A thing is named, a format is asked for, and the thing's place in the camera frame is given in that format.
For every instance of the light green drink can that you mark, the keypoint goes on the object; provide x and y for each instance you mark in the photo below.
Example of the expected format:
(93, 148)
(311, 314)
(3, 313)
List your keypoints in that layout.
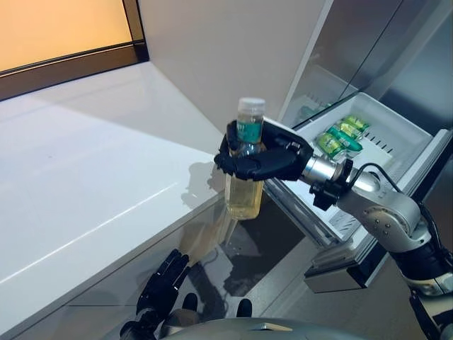
(355, 122)
(348, 129)
(327, 141)

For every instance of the black right robot foot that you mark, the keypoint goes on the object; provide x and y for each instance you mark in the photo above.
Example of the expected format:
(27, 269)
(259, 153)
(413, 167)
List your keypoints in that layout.
(244, 307)

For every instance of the yellow tea bottle white cap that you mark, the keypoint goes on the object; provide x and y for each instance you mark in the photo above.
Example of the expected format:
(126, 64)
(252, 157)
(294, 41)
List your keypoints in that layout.
(244, 198)

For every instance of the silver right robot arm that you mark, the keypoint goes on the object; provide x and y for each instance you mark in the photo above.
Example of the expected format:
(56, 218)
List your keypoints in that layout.
(385, 216)

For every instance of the grey robot body shell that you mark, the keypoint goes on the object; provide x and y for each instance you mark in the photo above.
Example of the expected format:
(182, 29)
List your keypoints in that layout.
(265, 331)

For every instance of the steel fridge drawer front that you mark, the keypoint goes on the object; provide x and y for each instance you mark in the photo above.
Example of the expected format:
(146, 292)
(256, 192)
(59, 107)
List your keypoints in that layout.
(336, 280)

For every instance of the white fridge drawer bin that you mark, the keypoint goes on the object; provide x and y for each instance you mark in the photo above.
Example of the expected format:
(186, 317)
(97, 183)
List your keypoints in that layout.
(400, 131)

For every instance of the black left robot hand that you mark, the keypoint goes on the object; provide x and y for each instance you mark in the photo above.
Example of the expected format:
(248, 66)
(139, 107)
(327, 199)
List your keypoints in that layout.
(155, 290)

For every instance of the dark green drink can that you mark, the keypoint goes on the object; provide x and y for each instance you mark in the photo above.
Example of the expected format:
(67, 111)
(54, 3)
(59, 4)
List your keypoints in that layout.
(345, 141)

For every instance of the black left robot foot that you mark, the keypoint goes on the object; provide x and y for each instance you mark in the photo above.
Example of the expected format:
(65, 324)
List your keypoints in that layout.
(190, 302)

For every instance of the black robot foot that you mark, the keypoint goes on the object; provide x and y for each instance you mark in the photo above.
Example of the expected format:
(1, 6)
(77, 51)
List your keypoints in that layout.
(190, 302)
(244, 307)

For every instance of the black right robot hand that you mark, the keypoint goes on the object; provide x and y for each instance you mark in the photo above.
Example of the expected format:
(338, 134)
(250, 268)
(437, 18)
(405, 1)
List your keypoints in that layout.
(283, 159)

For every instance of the stainless steel fridge door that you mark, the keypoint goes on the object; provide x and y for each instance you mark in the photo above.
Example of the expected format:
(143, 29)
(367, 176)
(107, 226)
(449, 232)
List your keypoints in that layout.
(400, 35)
(347, 35)

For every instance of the tall white cabinet panel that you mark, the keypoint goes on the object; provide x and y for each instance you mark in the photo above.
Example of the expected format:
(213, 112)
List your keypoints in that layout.
(219, 53)

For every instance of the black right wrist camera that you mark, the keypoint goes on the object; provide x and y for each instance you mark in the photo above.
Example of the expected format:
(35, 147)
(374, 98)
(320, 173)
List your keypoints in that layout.
(323, 196)

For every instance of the dark framed orange window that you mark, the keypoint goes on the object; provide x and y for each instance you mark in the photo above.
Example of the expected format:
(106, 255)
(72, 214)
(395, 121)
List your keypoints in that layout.
(63, 32)

